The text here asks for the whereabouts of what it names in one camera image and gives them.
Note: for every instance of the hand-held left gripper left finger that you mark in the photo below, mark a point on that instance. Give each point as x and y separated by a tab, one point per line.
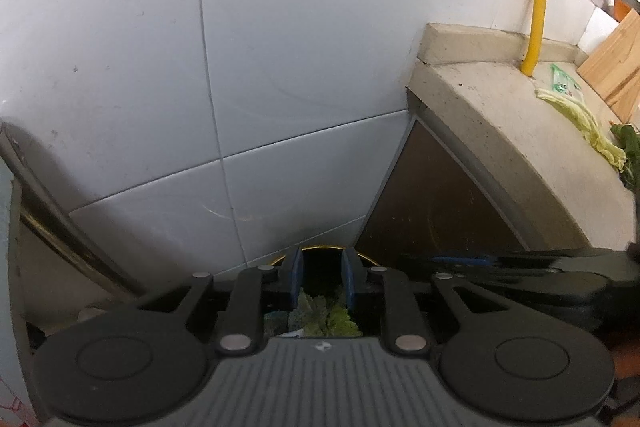
296	279

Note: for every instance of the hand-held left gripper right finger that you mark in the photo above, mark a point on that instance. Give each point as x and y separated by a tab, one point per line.
350	279

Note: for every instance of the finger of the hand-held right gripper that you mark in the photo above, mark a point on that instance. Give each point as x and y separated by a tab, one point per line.
525	258
530	279

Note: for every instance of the trash bin with gold rim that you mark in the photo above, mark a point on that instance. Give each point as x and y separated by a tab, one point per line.
322	264

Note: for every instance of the pale napa cabbage leaf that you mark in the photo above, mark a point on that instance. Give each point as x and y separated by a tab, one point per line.
310	307

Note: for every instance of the green plastic packet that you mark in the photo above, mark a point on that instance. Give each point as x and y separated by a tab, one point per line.
565	82

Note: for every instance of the dark green leaf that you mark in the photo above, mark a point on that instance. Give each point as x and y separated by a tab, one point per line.
631	152

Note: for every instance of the wooden knife block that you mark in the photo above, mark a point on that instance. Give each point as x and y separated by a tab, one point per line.
617	62

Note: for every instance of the metal bar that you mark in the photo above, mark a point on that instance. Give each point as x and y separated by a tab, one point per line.
60	207

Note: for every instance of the small bowl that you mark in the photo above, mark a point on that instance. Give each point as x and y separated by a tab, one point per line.
627	2

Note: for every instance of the grey white cabinet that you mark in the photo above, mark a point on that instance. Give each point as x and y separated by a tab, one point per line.
11	257

